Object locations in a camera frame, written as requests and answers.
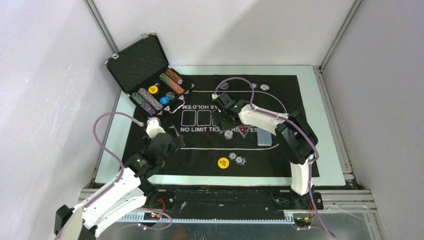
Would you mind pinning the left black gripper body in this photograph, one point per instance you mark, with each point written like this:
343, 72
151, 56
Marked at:
171, 149

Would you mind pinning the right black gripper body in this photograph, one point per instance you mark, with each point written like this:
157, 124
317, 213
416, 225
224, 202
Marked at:
218, 116

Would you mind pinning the black dealer button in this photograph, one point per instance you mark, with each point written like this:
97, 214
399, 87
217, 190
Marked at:
224, 86

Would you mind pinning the green blue chip front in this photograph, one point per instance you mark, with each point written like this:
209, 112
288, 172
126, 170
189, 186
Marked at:
232, 156

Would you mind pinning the grey white chip front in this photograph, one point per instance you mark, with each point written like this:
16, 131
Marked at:
240, 160

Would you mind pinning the yellow big blind button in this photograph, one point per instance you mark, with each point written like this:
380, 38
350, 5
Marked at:
223, 163

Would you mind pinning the white blue chip back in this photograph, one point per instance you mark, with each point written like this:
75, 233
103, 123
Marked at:
264, 87

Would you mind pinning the white blue chip stack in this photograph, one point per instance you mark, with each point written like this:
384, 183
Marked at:
228, 134

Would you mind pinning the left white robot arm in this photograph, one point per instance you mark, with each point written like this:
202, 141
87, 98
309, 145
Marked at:
130, 189

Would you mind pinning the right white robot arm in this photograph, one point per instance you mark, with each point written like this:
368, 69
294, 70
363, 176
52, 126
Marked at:
296, 139

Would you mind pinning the triangular all-in marker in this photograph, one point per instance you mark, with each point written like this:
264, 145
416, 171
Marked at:
244, 131

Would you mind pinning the black poker table mat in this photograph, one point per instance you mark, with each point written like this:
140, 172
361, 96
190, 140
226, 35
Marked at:
204, 145

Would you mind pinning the blue playing card deck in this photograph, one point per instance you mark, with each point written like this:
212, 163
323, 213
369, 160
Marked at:
264, 138

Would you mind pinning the blue button in case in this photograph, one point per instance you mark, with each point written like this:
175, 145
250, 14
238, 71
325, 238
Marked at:
164, 100

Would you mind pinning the clear dealer button in case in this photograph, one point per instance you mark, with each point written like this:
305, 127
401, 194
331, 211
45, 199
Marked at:
170, 95

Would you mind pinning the pink grey chip row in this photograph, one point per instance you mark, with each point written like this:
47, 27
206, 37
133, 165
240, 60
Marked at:
150, 99

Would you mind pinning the green orange chip row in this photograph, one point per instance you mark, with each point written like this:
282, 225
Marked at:
171, 84

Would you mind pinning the yellow button in case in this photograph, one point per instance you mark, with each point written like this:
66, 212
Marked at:
153, 89

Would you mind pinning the electronics board with leds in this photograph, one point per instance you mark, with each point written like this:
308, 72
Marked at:
150, 216

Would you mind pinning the red brown chip row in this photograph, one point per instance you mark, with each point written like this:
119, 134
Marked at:
174, 76

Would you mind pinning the black aluminium chip case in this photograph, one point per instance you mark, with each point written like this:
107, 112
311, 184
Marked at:
139, 66

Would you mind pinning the black metal base rail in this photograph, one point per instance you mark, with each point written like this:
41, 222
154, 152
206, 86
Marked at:
206, 203

